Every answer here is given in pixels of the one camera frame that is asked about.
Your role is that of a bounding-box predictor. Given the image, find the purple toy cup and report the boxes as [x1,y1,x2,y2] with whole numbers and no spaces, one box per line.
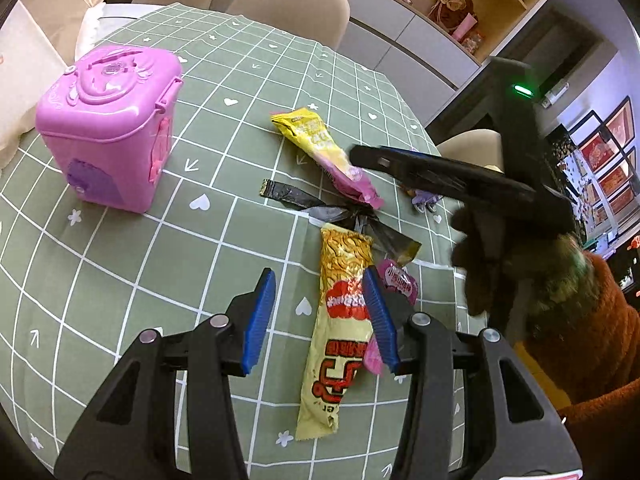
[405,188,442,214]

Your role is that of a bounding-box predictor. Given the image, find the green grid tablecloth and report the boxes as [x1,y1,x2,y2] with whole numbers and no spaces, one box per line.
[1,4,435,479]

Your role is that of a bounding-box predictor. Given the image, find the orange fleece sleeve forearm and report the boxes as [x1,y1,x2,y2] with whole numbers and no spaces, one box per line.
[524,235,639,479]

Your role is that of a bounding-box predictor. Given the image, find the gold red noodle wrapper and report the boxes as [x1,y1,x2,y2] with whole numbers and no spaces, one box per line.
[295,223,373,441]

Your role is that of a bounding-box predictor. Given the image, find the white sideboard cabinet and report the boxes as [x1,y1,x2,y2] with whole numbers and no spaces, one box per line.
[209,0,484,126]

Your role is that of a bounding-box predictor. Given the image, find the red framed wall pictures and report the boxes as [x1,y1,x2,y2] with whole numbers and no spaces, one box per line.
[570,96,639,235]

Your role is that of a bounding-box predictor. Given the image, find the beige chair far middle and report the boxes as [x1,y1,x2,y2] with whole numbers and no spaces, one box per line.
[227,0,350,50]

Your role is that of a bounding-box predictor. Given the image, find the pink round lollipop wrapper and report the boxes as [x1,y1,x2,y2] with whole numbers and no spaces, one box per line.
[363,259,418,375]

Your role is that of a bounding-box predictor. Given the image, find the black gloved right hand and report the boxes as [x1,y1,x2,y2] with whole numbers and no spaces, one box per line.
[451,205,520,322]

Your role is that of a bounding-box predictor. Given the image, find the beige paper bag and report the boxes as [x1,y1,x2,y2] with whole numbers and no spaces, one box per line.
[0,0,105,167]

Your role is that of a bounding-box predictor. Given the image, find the yellow pink snack wrapper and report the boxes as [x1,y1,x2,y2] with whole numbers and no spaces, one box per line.
[271,107,384,210]

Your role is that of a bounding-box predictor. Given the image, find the beige chair right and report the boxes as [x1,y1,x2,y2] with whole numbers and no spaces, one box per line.
[437,129,504,172]

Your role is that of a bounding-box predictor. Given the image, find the pink plastic toy box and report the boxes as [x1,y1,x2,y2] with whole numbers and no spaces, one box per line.
[36,44,182,214]

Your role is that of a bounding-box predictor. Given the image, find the black plastic wrapper strip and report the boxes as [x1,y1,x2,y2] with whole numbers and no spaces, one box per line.
[259,179,422,266]

